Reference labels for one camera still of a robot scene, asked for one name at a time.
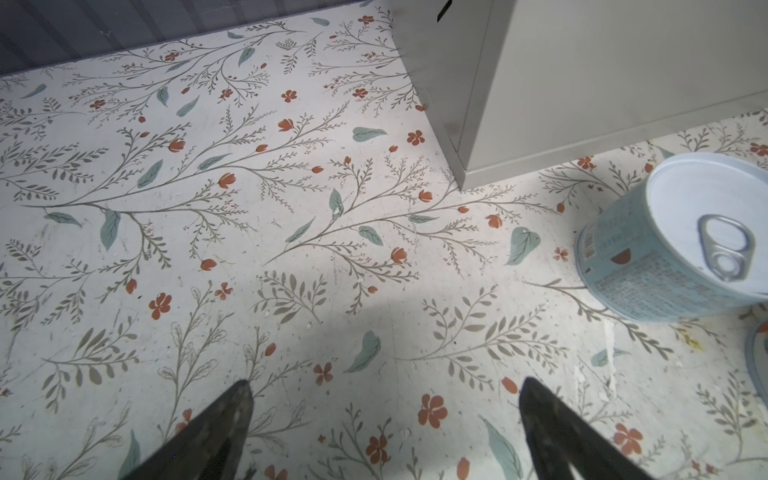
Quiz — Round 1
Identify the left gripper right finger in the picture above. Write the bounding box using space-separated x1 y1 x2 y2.
519 377 651 480

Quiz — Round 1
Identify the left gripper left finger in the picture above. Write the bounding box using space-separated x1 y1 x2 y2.
126 380 254 479

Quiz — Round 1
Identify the salmon label can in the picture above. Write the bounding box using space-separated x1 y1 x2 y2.
745 321 768 405

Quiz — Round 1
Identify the teal label can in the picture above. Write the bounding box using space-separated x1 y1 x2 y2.
576 153 767 323

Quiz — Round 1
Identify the beige metal cabinet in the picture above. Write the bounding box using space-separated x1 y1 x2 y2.
389 0 767 189

